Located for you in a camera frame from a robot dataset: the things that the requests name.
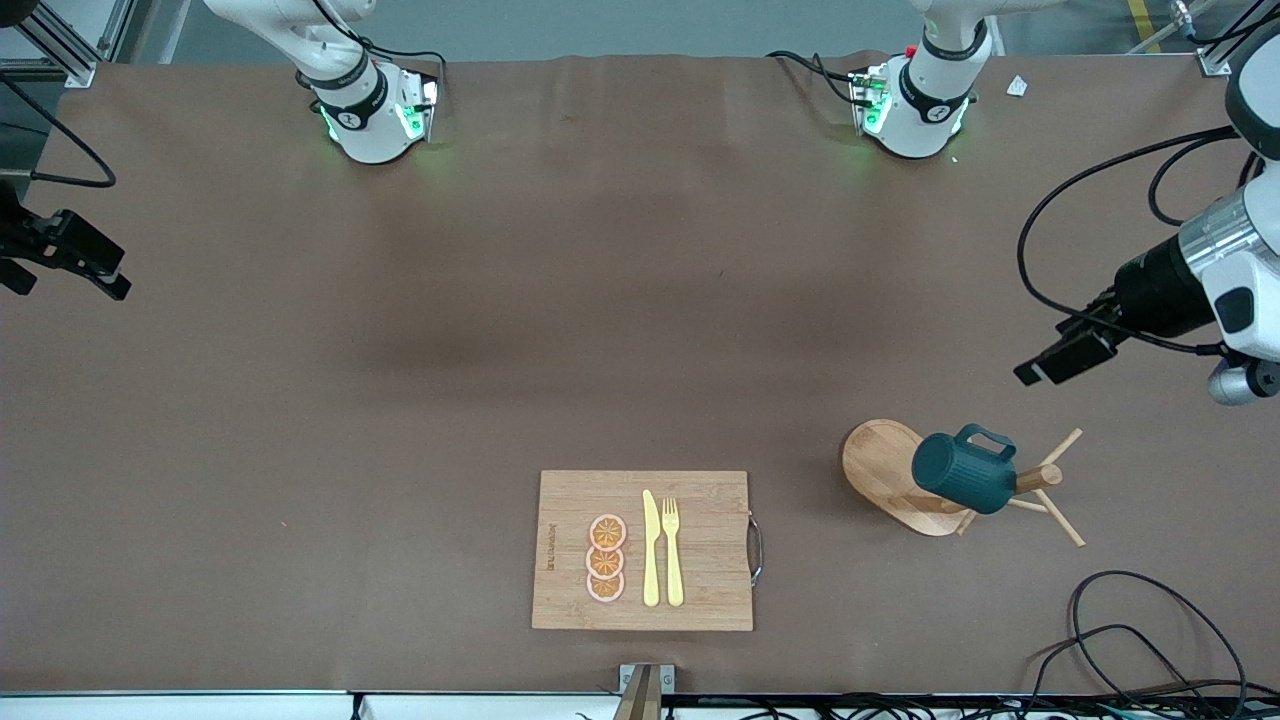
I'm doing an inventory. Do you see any teal ribbed mug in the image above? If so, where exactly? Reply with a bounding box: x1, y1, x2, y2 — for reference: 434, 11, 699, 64
911, 424, 1019, 516

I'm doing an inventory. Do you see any wooden mug tree stand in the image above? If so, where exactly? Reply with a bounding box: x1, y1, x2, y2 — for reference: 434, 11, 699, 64
841, 418, 1087, 549

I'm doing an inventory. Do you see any yellow plastic fork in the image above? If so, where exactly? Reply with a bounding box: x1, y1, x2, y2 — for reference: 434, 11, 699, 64
661, 497, 686, 608

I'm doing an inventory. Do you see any yellow plastic knife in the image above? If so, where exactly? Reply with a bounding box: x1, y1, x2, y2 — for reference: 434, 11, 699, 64
642, 489, 663, 608

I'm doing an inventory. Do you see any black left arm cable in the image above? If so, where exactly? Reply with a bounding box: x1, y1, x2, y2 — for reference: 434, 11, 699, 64
1016, 125, 1263, 357

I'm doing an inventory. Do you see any aluminium frame post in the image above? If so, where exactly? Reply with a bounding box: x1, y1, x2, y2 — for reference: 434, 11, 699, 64
1195, 0, 1280, 77
0, 0, 102, 89

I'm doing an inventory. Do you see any black looped cable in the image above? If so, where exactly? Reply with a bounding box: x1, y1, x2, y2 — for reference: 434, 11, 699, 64
1025, 569, 1251, 720

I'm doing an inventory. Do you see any black left base cable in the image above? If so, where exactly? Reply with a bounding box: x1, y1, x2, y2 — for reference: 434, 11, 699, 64
765, 48, 867, 109

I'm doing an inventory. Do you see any black base cable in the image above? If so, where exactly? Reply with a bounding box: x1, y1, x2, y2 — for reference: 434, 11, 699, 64
765, 48, 867, 109
355, 35, 448, 101

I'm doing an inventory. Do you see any black right base cable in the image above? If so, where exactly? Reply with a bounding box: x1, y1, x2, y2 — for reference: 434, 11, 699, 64
355, 35, 448, 101

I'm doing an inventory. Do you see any black cable bundle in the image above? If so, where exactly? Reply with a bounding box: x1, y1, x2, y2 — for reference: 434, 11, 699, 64
575, 690, 1280, 720

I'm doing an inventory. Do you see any bamboo cutting board with handle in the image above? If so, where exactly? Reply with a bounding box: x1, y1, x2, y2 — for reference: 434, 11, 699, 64
531, 470, 765, 633

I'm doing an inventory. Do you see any white table edge rail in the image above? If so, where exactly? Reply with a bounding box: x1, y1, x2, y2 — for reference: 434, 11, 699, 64
0, 689, 621, 720

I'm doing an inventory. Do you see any metal mount bracket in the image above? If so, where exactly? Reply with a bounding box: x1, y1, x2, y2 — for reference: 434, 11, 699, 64
618, 663, 677, 720

